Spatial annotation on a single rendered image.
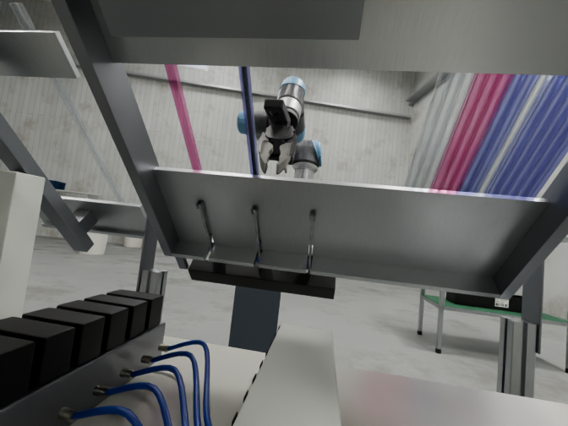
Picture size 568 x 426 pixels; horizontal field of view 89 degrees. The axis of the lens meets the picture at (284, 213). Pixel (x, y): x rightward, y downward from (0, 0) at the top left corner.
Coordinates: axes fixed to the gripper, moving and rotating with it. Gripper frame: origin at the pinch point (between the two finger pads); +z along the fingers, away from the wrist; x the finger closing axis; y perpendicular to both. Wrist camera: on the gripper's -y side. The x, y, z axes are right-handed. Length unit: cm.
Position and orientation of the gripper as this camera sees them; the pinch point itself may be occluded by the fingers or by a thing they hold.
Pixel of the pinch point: (271, 166)
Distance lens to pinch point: 68.1
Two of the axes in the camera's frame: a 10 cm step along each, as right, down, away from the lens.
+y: 0.6, 5.5, 8.3
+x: -9.8, -1.0, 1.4
